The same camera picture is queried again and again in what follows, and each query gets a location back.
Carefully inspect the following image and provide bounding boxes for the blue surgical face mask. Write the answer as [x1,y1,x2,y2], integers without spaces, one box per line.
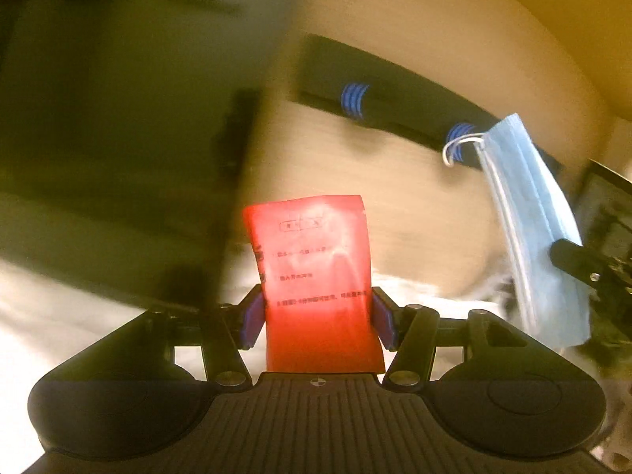
[442,113,590,350]

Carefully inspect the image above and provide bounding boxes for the red plastic packet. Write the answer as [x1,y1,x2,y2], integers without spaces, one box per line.
[243,195,385,374]

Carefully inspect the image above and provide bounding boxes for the white textured cloth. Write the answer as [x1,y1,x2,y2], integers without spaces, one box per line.
[0,256,632,474]

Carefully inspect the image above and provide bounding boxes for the black monitor screen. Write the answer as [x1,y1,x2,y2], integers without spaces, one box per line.
[1,0,289,307]

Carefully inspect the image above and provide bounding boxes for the black wall power strip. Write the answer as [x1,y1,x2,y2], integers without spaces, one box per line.
[295,33,565,173]

